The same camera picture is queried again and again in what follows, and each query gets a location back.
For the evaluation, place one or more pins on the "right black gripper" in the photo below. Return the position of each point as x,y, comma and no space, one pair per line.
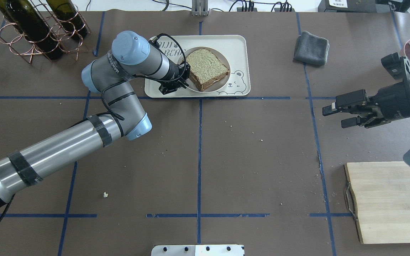
393,100

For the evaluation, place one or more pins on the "white bear tray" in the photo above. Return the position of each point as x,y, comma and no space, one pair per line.
233,47

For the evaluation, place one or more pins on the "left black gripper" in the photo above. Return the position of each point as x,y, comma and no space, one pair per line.
174,75

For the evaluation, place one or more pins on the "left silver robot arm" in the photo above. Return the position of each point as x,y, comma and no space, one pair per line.
131,56

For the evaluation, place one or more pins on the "dark wine bottle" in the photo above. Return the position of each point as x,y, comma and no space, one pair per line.
36,30
65,11

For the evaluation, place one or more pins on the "bread slice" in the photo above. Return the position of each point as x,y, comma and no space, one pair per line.
206,68

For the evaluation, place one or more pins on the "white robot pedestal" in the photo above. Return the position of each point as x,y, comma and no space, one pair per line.
199,250

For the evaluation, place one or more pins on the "black computer box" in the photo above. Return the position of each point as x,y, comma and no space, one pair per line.
358,6

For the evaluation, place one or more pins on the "dark wine bottle left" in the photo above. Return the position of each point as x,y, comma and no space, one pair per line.
36,30

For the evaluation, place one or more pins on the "copper wire bottle rack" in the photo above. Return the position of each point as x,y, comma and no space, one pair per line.
18,45

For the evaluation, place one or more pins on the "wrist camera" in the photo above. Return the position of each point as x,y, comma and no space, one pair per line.
397,66
154,42

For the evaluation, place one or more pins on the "grey folded cloth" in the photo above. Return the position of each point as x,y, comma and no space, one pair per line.
311,49

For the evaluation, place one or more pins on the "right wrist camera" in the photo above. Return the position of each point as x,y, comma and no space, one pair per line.
397,66

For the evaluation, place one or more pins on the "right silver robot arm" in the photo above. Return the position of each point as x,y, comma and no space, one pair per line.
391,141

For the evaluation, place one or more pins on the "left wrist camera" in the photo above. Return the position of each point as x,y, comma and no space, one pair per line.
154,42

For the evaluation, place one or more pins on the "aluminium frame post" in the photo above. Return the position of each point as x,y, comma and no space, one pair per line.
200,8

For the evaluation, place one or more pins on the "wooden cutting board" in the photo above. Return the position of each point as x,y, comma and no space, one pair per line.
381,201

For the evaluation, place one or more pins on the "dark wine bottle right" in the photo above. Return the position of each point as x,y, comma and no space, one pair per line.
65,11

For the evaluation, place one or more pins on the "white round plate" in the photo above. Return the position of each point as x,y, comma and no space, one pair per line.
217,85

